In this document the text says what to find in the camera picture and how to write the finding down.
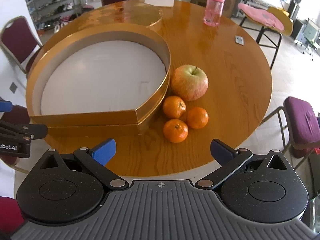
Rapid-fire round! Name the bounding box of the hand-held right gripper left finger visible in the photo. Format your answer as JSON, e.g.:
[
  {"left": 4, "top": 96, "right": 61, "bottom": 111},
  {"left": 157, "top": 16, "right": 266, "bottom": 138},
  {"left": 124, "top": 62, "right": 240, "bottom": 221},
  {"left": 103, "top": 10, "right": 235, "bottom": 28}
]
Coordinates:
[{"left": 32, "top": 138, "right": 129, "bottom": 192}]

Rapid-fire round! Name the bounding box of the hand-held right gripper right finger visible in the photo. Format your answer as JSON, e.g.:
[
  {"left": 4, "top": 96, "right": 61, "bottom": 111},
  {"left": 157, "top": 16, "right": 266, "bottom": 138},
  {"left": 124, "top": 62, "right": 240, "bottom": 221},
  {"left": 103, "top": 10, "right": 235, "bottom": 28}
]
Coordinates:
[{"left": 195, "top": 139, "right": 292, "bottom": 190}]

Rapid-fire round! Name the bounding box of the gold gift box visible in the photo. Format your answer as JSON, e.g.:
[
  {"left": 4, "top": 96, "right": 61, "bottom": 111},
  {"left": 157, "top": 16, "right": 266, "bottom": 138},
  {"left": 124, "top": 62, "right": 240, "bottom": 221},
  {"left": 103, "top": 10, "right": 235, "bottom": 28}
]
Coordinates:
[{"left": 25, "top": 23, "right": 172, "bottom": 136}]

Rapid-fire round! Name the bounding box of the orange mandarin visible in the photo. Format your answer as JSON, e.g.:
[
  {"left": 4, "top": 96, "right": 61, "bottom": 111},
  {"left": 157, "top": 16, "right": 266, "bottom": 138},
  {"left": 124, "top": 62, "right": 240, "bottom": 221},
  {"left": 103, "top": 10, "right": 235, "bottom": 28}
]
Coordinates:
[
  {"left": 186, "top": 107, "right": 209, "bottom": 129},
  {"left": 163, "top": 119, "right": 189, "bottom": 143},
  {"left": 163, "top": 96, "right": 187, "bottom": 119}
]

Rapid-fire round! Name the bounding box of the red yellow apple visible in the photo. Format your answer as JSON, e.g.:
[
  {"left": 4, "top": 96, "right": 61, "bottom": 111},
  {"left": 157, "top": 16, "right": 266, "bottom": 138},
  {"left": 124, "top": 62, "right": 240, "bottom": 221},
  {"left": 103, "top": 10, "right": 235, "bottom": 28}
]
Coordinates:
[{"left": 170, "top": 64, "right": 209, "bottom": 102}]

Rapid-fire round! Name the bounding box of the round wooden desktop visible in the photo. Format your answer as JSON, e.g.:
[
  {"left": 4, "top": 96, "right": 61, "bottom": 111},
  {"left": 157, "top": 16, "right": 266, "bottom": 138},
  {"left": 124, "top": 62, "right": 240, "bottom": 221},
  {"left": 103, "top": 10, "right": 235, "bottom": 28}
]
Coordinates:
[{"left": 25, "top": 0, "right": 273, "bottom": 177}]

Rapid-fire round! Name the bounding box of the person's red clothing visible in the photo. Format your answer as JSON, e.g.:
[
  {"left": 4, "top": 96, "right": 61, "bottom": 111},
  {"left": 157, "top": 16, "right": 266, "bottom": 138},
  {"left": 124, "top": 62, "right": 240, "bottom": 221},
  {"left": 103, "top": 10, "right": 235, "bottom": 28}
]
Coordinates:
[{"left": 0, "top": 196, "right": 25, "bottom": 233}]

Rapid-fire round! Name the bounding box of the purple cushioned chair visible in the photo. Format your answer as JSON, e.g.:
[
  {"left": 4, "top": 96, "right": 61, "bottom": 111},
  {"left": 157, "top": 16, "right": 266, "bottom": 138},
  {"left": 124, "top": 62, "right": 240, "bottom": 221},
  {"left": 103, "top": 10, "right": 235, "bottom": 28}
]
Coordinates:
[{"left": 260, "top": 96, "right": 320, "bottom": 158}]

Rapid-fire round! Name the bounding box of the metal shoe rack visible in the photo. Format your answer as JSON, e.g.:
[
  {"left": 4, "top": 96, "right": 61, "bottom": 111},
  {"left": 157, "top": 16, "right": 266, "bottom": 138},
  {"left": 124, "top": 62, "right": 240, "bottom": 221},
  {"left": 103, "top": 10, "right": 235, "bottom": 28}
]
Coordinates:
[{"left": 21, "top": 0, "right": 84, "bottom": 32}]

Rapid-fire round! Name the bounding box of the gold box lid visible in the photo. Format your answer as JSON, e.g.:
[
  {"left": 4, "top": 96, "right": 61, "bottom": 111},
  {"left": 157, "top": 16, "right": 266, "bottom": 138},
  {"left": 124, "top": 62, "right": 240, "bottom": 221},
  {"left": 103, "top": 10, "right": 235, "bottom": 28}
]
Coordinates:
[{"left": 77, "top": 1, "right": 164, "bottom": 32}]

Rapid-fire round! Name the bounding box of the pink water bottle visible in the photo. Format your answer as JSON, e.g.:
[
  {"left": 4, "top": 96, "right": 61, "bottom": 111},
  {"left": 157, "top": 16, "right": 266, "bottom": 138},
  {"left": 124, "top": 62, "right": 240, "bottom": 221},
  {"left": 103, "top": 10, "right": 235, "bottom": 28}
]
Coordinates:
[{"left": 203, "top": 0, "right": 226, "bottom": 27}]

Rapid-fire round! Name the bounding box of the pink cloth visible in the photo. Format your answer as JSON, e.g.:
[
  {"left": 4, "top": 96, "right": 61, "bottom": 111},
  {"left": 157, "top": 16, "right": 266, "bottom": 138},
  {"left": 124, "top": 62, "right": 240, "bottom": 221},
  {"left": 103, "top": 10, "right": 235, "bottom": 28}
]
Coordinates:
[{"left": 237, "top": 3, "right": 285, "bottom": 30}]

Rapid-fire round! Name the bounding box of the green office chair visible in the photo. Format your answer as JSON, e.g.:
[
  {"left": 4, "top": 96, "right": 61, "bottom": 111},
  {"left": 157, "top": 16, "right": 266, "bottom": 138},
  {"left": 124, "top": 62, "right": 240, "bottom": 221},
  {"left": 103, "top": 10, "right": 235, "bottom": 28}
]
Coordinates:
[{"left": 295, "top": 17, "right": 320, "bottom": 61}]

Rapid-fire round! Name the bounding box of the yellow chair with cushion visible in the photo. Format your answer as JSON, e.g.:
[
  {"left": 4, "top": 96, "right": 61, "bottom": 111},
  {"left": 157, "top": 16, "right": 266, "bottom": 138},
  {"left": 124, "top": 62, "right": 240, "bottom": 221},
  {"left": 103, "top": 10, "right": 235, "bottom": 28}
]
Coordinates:
[{"left": 237, "top": 2, "right": 294, "bottom": 70}]

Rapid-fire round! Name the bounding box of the standing fan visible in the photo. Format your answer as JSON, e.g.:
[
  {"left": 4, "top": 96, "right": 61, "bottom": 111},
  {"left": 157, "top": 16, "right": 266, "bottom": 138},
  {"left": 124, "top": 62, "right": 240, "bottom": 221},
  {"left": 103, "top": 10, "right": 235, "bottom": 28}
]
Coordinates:
[{"left": 287, "top": 0, "right": 300, "bottom": 20}]

